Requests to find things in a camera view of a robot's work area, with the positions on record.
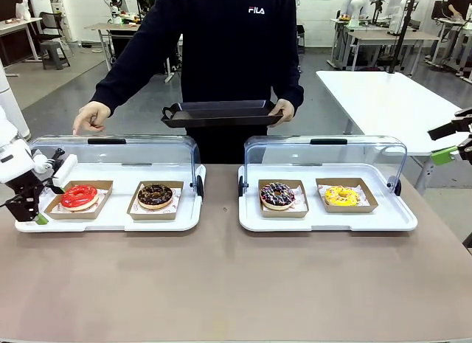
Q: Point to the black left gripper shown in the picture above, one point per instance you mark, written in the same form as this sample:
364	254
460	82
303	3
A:
24	195

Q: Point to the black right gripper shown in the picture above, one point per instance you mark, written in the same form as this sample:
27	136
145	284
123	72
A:
465	131

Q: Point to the chocolate donut with nuts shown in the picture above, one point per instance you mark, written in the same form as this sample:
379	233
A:
147	199

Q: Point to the cardboard box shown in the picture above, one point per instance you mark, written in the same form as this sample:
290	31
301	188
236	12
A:
105	203
155	215
368	201
284	214

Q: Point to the printed paper liner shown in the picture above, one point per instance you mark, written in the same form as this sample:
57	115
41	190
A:
103	195
177	201
300	203
363	195

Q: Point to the black serving tray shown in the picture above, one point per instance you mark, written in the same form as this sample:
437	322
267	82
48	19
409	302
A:
221	116

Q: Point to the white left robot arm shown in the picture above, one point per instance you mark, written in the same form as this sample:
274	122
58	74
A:
11	155

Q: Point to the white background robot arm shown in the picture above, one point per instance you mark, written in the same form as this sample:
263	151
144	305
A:
355	5
115	3

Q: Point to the person left forearm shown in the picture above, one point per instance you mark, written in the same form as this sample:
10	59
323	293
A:
291	81

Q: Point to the person right forearm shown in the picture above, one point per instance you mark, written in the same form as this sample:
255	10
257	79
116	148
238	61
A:
118	81

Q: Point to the red glazed donut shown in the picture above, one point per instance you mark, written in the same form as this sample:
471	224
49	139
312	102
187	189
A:
79	197

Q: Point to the cardboard box under red donut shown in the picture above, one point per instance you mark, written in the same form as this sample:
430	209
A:
105	203

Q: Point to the cardboard box under yellow donut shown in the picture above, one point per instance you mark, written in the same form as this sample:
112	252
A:
368	201

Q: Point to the yellow glazed donut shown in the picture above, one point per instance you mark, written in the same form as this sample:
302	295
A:
332	197

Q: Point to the background seated person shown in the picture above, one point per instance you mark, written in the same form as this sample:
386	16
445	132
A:
459	1

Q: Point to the cardboard box under sprinkle donut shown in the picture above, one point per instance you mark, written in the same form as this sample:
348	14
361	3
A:
284	214

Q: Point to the chocolate donut with sprinkles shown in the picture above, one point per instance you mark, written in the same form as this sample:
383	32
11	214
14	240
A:
271	201

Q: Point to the person torso navy sweater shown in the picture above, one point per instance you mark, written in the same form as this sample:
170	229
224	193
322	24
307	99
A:
236	55

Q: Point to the person right hand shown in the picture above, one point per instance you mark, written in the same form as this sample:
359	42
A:
92	116

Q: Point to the person left hand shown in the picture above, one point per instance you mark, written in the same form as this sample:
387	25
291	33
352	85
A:
285	108

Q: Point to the white side table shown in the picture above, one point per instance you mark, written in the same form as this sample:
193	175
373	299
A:
387	103

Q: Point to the white display tray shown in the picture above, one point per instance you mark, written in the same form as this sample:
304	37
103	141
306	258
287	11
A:
313	217
118	199

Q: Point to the white column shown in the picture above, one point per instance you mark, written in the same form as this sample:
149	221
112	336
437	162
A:
11	99

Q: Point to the clear plastic tray lid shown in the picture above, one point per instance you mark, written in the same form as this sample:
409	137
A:
147	151
332	153

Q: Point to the grey background work table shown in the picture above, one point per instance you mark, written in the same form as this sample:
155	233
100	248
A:
383	37

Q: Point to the black tripod stand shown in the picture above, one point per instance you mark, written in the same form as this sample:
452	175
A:
403	26

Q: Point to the grey stool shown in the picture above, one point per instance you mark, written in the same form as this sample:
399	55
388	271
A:
55	51

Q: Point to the black office chair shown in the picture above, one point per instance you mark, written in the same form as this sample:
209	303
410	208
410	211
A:
51	24

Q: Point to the wooden desk white legs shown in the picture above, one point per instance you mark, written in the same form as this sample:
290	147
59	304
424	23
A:
18	26

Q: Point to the beige background table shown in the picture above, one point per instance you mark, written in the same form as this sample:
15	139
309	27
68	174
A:
110	27

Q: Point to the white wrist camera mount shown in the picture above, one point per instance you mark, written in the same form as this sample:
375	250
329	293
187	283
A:
66	169

